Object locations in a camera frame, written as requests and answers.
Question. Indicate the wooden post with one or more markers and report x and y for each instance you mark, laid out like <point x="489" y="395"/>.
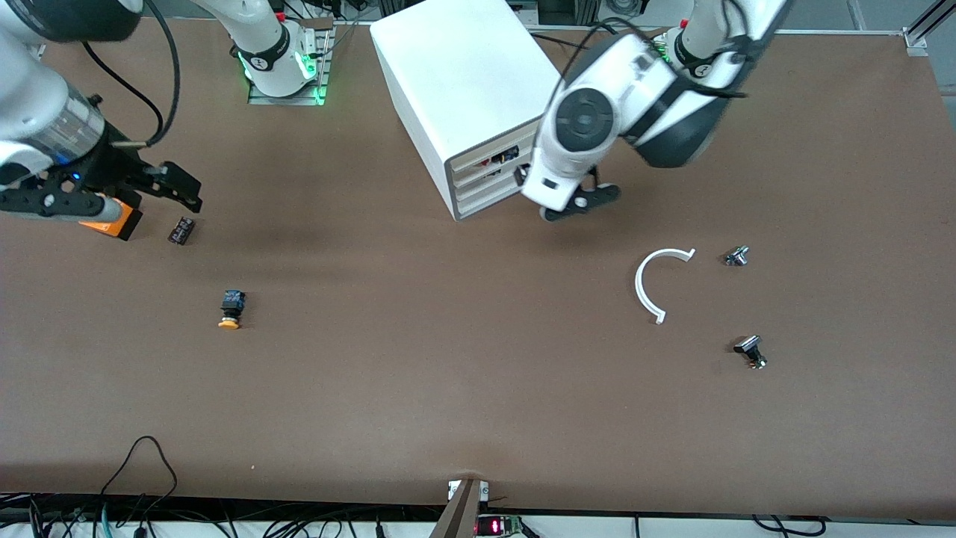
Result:
<point x="459" y="515"/>

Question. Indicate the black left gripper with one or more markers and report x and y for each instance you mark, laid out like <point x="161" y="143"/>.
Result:
<point x="518" y="178"/>

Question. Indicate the small silver knob part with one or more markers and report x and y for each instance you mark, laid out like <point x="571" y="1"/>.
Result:
<point x="737" y="257"/>

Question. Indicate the small black terminal block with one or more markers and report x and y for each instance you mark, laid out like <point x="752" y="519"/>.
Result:
<point x="181" y="230"/>

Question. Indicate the red lit electronic device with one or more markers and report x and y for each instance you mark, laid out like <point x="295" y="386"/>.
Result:
<point x="494" y="527"/>

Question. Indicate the orange capped push button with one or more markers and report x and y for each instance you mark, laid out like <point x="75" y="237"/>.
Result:
<point x="232" y="302"/>

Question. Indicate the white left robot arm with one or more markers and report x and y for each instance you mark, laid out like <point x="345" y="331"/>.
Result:
<point x="590" y="119"/>

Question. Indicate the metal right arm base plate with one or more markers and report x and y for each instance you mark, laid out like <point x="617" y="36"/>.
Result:
<point x="287" y="99"/>

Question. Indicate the small white metal bracket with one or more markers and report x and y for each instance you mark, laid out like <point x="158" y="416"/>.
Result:
<point x="452" y="489"/>

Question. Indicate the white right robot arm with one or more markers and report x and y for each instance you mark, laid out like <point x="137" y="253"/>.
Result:
<point x="30" y="104"/>

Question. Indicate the small black orange blue component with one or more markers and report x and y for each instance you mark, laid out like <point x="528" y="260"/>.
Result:
<point x="508" y="155"/>

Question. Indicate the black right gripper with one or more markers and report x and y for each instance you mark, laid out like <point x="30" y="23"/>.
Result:
<point x="117" y="159"/>

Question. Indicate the orange black button box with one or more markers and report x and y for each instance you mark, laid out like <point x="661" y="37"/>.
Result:
<point x="112" y="226"/>

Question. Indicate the white drawer cabinet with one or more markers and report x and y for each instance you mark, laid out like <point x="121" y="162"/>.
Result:
<point x="448" y="67"/>

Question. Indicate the aluminium frame profile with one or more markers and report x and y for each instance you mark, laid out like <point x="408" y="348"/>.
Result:
<point x="915" y="39"/>

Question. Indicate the black headed switch part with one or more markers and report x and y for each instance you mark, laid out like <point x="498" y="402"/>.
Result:
<point x="749" y="346"/>

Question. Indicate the white curved plastic arc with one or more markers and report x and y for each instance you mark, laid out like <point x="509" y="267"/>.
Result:
<point x="638" y="288"/>

